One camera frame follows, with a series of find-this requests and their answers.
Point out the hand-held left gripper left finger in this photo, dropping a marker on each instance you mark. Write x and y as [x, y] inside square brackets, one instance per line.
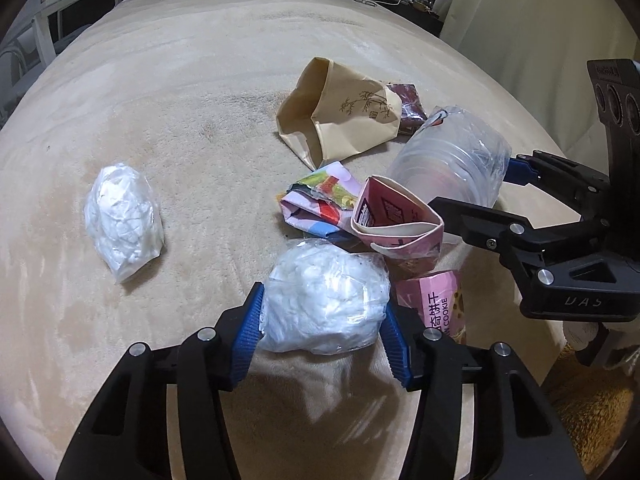
[247, 330]

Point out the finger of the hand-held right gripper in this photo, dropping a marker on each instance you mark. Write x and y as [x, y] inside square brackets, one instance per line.
[520, 170]
[480, 222]

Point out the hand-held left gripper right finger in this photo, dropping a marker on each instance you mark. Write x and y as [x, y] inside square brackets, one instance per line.
[397, 345]

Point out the clear plastic bottle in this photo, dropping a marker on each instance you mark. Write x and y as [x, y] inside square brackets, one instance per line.
[445, 160]

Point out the tissue-filled clear plastic bag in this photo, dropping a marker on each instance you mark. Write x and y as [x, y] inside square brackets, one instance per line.
[122, 220]
[320, 300]

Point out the colourful foil wrapper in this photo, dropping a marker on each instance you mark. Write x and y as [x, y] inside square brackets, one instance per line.
[320, 200]

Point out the pink cookie box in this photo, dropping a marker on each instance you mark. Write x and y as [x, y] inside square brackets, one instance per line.
[435, 300]

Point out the pink open carton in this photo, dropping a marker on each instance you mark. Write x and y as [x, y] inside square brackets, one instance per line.
[420, 255]

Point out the cream curtain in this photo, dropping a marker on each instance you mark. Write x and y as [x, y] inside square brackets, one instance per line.
[525, 20]

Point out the dark red snack packet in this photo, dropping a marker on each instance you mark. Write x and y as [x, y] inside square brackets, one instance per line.
[407, 105]

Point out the beige paper bag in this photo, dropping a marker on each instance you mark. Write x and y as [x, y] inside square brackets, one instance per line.
[345, 115]

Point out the small toiletry bottles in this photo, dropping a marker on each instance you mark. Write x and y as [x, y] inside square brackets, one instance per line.
[420, 2]

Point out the brown fuzzy rug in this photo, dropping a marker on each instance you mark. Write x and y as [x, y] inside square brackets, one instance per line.
[595, 410]

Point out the eyeglasses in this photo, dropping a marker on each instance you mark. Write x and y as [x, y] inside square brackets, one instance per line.
[365, 1]

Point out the beige fleece blanket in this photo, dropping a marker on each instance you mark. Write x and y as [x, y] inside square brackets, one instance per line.
[200, 85]

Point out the white wooden chair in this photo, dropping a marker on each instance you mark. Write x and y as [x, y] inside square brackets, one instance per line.
[45, 25]

